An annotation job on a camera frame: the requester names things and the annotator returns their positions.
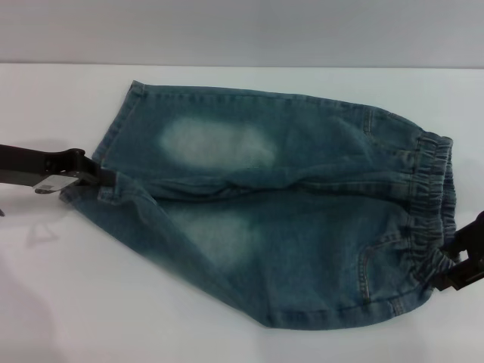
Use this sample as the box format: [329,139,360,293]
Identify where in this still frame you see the blue denim shorts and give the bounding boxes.
[60,79,462,332]

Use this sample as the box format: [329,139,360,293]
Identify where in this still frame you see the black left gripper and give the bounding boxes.
[0,143,116,195]

